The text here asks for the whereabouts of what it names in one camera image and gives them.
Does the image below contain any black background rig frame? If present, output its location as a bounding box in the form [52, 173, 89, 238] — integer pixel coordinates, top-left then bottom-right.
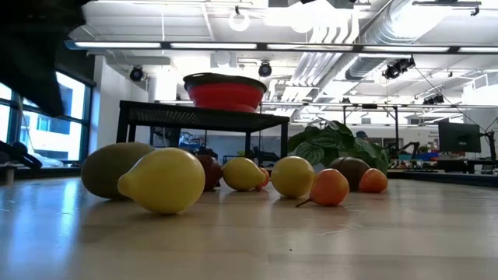
[341, 102, 401, 156]

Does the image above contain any dark red apple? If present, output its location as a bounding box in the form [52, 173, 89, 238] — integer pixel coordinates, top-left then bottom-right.
[194, 153, 224, 193]

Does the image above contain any dark computer monitor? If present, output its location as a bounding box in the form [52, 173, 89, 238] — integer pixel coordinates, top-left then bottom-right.
[437, 121, 482, 154]

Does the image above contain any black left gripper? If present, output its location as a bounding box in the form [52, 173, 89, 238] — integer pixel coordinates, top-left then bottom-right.
[0, 0, 87, 118]

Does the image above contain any small orange front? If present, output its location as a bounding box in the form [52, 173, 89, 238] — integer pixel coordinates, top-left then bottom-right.
[294, 167, 351, 208]

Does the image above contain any black ceiling camera cluster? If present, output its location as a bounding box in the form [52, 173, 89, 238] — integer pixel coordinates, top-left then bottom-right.
[382, 56, 417, 81]

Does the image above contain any small orange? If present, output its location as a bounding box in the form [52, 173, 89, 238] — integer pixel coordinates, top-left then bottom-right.
[294, 167, 351, 208]
[358, 167, 390, 194]

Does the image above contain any red collapsible bowl grey rim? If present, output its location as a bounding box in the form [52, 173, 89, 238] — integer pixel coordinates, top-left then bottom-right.
[182, 72, 268, 114]

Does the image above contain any silver ventilation duct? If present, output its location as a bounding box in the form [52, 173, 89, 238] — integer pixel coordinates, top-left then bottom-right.
[344, 0, 433, 82]

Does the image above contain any dark background desk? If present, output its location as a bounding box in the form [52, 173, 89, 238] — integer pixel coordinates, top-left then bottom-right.
[435, 157, 498, 175]

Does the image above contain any black perforated metal stand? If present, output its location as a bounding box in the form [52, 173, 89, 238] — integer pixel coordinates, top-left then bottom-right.
[115, 100, 291, 161]

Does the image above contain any artificial green leafy plant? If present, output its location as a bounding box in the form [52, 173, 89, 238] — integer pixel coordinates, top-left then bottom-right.
[286, 117, 391, 177]

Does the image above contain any yellow lemon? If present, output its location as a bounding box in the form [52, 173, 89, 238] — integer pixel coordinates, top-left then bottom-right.
[117, 147, 207, 216]
[270, 155, 317, 199]
[221, 156, 268, 193]

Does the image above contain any long ceiling light strip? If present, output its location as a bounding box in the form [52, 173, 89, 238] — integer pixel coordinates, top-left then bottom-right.
[64, 39, 498, 56]

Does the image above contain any large window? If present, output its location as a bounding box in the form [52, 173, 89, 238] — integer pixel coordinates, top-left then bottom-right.
[0, 68, 96, 166]

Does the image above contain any small orange pear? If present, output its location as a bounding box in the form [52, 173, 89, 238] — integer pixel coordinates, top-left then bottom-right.
[254, 166, 271, 191]

